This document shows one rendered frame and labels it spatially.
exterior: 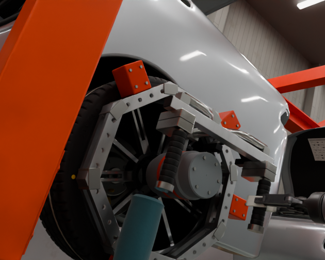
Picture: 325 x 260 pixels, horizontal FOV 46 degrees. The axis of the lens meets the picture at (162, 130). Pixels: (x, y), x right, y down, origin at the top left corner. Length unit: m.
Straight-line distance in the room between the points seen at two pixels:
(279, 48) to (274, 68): 0.59
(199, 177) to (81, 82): 0.43
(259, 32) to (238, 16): 0.77
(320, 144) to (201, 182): 3.62
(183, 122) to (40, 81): 0.35
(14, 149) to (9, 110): 0.07
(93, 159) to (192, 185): 0.27
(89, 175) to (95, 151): 0.07
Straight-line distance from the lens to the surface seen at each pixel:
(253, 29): 9.12
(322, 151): 4.64
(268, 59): 9.33
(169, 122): 0.93
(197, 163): 1.03
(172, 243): 1.31
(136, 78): 1.12
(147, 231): 0.96
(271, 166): 1.14
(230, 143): 1.07
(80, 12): 0.82
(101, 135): 1.03
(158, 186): 0.87
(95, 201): 1.02
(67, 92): 0.76
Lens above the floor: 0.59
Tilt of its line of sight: 19 degrees up
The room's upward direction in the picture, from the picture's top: 17 degrees clockwise
